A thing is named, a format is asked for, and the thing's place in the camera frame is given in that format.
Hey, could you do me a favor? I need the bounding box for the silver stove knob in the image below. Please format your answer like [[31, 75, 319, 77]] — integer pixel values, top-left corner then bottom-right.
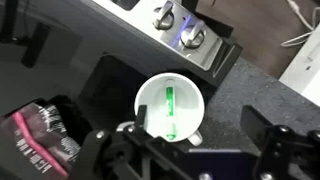
[[152, 1, 176, 31], [180, 20, 206, 50]]

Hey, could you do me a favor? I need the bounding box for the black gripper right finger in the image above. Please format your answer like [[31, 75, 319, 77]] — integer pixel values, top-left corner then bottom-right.
[[239, 104, 320, 180]]

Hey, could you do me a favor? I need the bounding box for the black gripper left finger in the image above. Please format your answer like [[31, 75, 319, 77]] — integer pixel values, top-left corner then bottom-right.
[[78, 104, 188, 180]]

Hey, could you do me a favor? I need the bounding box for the white and green mug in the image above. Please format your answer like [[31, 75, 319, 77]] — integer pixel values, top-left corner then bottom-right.
[[134, 72, 205, 147]]

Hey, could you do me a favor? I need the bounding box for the dark pink snack bag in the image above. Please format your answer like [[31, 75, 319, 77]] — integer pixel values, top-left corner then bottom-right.
[[0, 102, 83, 180]]

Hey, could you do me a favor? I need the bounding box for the white cable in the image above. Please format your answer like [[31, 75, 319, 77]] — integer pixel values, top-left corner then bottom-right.
[[280, 0, 320, 48]]

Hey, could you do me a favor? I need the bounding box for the silver stove control panel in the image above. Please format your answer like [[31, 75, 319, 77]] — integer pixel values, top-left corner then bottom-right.
[[92, 0, 224, 72]]

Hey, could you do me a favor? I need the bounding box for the green marker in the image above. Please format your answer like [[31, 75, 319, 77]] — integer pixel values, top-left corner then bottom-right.
[[165, 79, 177, 141]]

